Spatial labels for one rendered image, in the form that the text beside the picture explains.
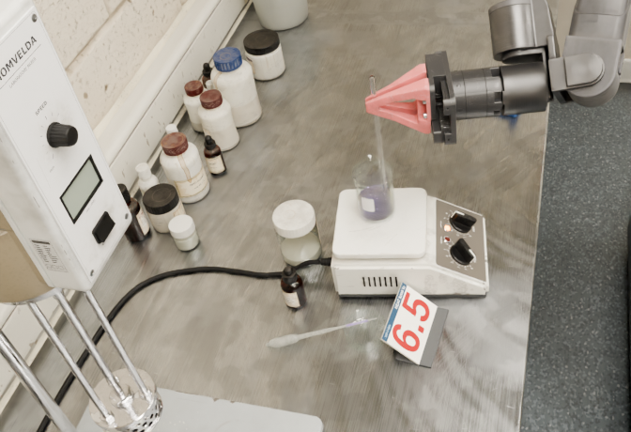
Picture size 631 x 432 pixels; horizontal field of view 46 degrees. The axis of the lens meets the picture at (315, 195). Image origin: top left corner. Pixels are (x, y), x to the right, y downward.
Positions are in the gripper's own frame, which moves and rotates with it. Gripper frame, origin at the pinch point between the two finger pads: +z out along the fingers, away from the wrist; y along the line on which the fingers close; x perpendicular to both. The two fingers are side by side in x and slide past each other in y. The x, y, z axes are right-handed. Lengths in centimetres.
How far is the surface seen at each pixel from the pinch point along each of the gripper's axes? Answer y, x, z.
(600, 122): -111, 101, -65
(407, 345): 17.5, 24.0, -1.4
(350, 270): 8.6, 19.5, 5.0
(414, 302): 11.6, 23.4, -2.7
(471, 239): 2.8, 22.0, -11.1
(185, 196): -13.0, 24.2, 31.4
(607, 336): -33, 101, -47
